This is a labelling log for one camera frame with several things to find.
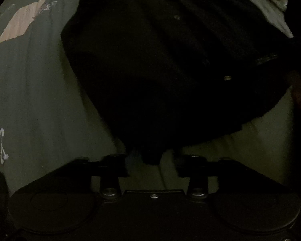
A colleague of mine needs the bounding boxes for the black button shirt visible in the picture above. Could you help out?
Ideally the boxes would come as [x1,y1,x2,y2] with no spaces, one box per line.
[60,0,295,165]

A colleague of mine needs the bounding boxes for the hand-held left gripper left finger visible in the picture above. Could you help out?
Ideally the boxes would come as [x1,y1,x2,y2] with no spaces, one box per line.
[73,154,129,197]

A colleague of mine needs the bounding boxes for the grey patterned bedspread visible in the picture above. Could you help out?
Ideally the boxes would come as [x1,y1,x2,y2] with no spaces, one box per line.
[0,0,301,194]

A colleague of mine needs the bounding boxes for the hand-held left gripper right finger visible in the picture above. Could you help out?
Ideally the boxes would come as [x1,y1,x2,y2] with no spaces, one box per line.
[176,154,232,197]

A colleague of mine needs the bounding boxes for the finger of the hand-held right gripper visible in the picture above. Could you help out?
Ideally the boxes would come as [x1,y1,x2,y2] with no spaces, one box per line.
[222,54,289,83]

